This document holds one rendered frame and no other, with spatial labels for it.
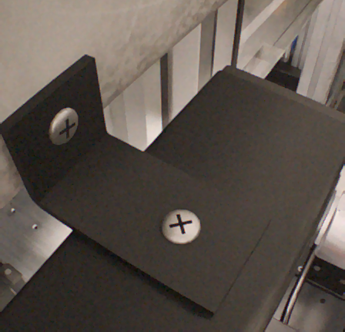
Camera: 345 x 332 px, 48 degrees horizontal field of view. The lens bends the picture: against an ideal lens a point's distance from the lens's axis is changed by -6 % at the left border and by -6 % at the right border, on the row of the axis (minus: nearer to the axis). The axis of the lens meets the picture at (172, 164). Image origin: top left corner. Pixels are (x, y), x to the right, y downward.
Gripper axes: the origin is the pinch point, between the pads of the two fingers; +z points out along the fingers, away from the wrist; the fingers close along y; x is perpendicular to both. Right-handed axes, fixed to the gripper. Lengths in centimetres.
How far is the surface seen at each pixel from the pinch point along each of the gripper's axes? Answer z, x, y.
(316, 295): -25.1, -7.6, -34.0
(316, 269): -22.7, -9.1, -27.5
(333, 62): -13.0, -18.6, 8.9
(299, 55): -5.7, -28.2, 1.8
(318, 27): -9.9, -18.6, 13.4
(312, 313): -25.9, -3.7, -34.0
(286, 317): -21.4, 5.4, -19.8
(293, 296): -20.9, 1.5, -19.7
